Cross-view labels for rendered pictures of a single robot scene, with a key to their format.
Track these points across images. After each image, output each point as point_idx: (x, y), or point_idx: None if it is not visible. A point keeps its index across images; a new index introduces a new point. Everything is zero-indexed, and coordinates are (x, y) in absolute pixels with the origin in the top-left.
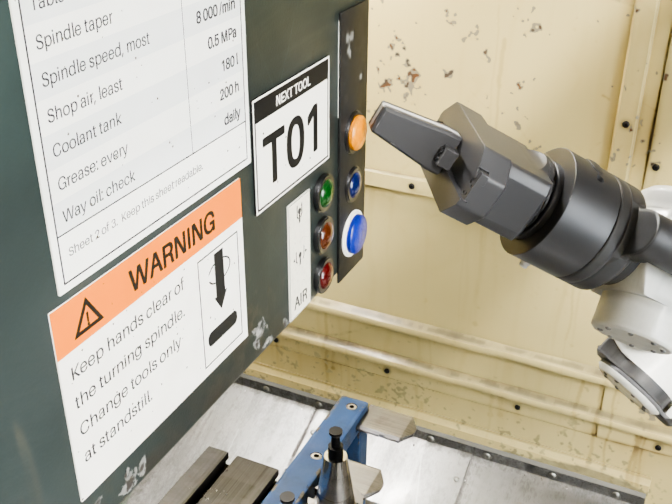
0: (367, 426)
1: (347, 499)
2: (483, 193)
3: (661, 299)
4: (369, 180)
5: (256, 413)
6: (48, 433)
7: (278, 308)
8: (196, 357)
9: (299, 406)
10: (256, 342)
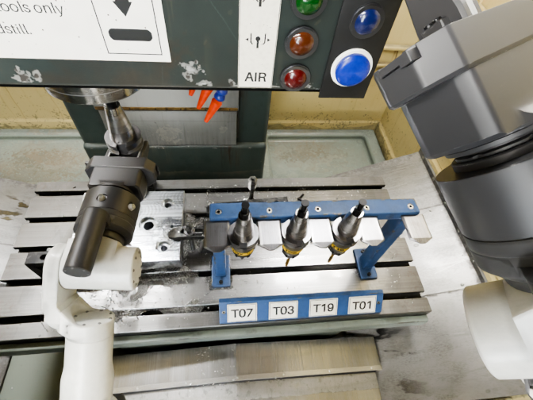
0: (406, 220)
1: (347, 232)
2: (400, 78)
3: (528, 340)
4: None
5: (419, 183)
6: None
7: (221, 67)
8: (92, 36)
9: (437, 197)
10: (186, 75)
